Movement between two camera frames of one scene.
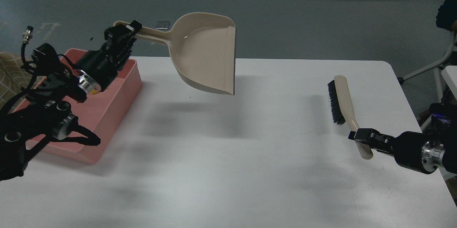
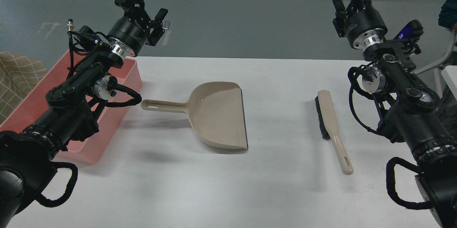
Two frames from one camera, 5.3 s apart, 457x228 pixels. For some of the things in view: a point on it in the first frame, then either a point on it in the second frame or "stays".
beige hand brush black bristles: x=342 y=110 → x=329 y=130
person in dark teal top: x=446 y=17 stays
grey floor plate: x=162 y=25 stays
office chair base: x=437 y=70 stays
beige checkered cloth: x=14 y=77 stays
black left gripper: x=100 y=66 → x=129 y=34
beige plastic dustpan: x=203 y=46 → x=216 y=112
